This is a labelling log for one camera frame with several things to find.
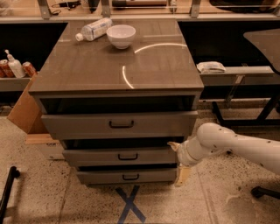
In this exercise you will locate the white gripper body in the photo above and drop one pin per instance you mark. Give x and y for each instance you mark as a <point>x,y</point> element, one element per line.
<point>183,154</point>

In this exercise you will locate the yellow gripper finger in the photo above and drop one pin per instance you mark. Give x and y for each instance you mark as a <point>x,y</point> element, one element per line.
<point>183,173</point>
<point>175,146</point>

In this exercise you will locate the grey drawer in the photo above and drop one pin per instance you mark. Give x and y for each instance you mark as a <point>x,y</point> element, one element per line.
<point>92,178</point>
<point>124,156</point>
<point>124,125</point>

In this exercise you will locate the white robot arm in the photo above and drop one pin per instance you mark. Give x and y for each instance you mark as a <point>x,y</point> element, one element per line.
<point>212,139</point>

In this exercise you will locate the grey bottom drawer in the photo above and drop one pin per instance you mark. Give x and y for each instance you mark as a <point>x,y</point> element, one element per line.
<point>92,178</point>

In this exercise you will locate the grey drawer cabinet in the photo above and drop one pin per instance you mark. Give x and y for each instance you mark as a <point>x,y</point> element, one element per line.
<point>155,74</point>

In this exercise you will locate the grey top drawer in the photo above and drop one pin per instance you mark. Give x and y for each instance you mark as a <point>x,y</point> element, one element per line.
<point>124,125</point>

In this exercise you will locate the blue tape cross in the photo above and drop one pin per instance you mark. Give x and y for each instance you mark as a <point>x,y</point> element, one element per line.
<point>130,205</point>

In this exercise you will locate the black chair base leg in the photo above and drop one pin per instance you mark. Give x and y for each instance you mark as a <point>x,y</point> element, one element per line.
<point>258,192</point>

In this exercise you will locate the folded white cloth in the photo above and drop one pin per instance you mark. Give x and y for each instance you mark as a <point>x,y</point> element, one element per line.
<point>211,67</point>

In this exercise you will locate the white ceramic bowl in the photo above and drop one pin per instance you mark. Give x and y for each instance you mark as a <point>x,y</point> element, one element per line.
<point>121,36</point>

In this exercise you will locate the white cardboard box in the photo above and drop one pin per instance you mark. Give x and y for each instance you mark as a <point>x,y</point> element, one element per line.
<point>50,148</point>

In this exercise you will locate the grey side table top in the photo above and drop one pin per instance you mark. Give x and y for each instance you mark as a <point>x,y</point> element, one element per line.
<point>268,43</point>

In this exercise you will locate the clear plastic water bottle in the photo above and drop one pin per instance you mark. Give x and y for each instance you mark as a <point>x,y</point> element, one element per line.
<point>92,31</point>

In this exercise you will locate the brown cardboard box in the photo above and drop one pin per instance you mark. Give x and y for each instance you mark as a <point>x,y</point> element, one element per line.
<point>26,113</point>

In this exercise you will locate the black metal stand leg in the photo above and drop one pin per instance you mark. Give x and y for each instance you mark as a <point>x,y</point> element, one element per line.
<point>13,174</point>

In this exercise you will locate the red soda can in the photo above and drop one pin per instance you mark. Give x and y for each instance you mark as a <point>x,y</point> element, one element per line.
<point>29,69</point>

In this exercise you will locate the white pump dispenser bottle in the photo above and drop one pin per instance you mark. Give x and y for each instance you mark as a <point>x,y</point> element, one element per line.
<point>15,65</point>

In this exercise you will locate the red can at edge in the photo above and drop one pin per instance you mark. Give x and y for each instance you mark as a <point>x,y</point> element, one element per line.
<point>5,70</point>

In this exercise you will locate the black table leg frame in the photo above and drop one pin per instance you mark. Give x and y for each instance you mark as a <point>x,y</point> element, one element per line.
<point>261,120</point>

